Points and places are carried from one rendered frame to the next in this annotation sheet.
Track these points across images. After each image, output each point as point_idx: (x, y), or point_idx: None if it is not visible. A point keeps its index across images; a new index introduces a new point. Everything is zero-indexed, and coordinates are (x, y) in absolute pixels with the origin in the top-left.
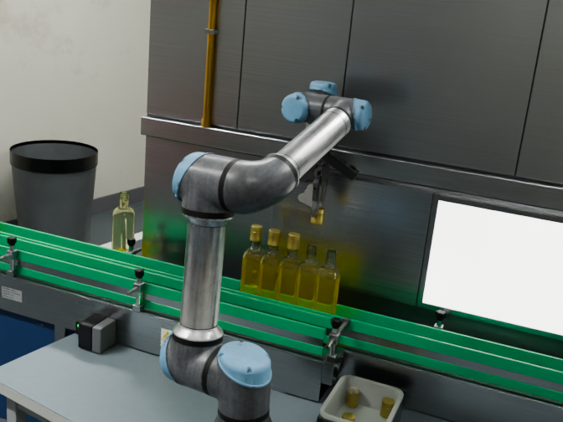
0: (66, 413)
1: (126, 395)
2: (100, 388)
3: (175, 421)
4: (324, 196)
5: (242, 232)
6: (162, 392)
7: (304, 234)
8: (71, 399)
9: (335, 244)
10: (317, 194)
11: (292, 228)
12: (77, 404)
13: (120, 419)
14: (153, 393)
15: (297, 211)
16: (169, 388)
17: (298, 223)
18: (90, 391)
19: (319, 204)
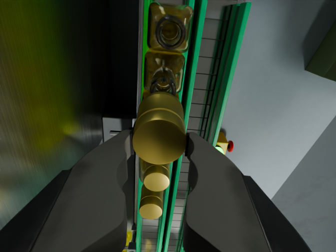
0: (285, 175)
1: (257, 155)
2: (252, 171)
3: (284, 115)
4: (88, 162)
5: None
6: (246, 137)
7: (66, 127)
8: (270, 179)
9: (57, 44)
10: (278, 211)
11: (67, 156)
12: (275, 174)
13: (288, 147)
14: (249, 142)
15: (44, 180)
16: (240, 135)
17: (58, 155)
18: (257, 175)
19: (127, 149)
